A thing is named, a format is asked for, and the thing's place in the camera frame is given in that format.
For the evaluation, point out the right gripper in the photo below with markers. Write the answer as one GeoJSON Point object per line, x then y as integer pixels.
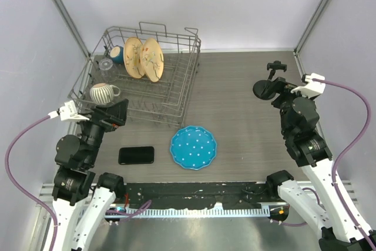
{"type": "Point", "coordinates": [280, 87]}

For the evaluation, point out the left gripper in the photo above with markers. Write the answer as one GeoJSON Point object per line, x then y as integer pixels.
{"type": "Point", "coordinates": [117, 115]}

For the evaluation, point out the black phone stand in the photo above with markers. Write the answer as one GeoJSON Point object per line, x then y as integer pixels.
{"type": "Point", "coordinates": [267, 89]}

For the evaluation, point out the black smartphone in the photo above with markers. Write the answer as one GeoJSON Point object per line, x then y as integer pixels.
{"type": "Point", "coordinates": [138, 155]}

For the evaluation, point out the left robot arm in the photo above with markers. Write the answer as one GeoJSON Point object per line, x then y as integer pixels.
{"type": "Point", "coordinates": [77, 213]}

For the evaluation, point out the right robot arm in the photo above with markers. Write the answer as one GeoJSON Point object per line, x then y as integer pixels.
{"type": "Point", "coordinates": [337, 222]}

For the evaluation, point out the striped ceramic mug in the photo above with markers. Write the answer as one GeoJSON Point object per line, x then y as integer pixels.
{"type": "Point", "coordinates": [103, 93]}

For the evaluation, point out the clear drinking glass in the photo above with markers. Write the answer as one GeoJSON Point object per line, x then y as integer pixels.
{"type": "Point", "coordinates": [108, 70]}

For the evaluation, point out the blue ceramic cup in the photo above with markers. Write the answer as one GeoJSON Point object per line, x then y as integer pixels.
{"type": "Point", "coordinates": [116, 55]}

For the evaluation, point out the beige bird plate front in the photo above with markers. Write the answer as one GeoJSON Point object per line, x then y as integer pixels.
{"type": "Point", "coordinates": [152, 59]}

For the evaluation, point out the beige bird plate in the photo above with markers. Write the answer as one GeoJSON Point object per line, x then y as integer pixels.
{"type": "Point", "coordinates": [152, 59]}
{"type": "Point", "coordinates": [131, 57]}

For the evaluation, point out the beige bird plate rear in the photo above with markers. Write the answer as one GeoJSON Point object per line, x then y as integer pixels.
{"type": "Point", "coordinates": [131, 57]}

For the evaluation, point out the blue polka dot plate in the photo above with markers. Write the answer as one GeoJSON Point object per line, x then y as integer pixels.
{"type": "Point", "coordinates": [193, 147]}

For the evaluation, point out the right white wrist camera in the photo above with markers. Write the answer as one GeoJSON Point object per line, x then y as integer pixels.
{"type": "Point", "coordinates": [313, 86]}

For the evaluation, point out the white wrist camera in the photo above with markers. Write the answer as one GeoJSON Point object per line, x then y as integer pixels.
{"type": "Point", "coordinates": [68, 112]}
{"type": "Point", "coordinates": [313, 86]}

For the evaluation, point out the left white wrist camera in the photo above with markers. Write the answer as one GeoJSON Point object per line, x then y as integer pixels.
{"type": "Point", "coordinates": [68, 112]}

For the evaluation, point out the grey wire dish rack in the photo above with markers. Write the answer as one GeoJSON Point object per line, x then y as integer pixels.
{"type": "Point", "coordinates": [163, 102]}

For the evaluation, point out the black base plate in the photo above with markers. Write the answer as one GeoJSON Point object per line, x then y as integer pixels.
{"type": "Point", "coordinates": [197, 195]}

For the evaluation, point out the white slotted cable duct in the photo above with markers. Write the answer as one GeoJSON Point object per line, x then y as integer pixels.
{"type": "Point", "coordinates": [215, 212]}

